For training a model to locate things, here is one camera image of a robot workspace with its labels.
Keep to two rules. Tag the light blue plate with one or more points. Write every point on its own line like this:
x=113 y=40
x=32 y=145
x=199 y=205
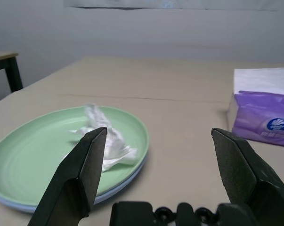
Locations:
x=108 y=196

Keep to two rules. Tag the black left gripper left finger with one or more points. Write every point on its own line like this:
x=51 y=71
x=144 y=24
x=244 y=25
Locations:
x=71 y=188

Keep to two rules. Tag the white pop-up tissue sheet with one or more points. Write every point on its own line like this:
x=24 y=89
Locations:
x=262 y=80

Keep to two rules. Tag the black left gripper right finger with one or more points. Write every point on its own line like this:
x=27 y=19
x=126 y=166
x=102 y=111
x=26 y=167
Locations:
x=240 y=169

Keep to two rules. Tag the light green plate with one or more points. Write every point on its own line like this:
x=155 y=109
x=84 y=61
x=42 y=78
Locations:
x=26 y=160

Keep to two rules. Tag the purple tissue pack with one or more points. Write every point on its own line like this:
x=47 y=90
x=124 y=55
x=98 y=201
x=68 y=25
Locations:
x=254 y=122

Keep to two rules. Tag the small wooden side table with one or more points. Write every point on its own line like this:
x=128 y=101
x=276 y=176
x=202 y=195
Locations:
x=13 y=73

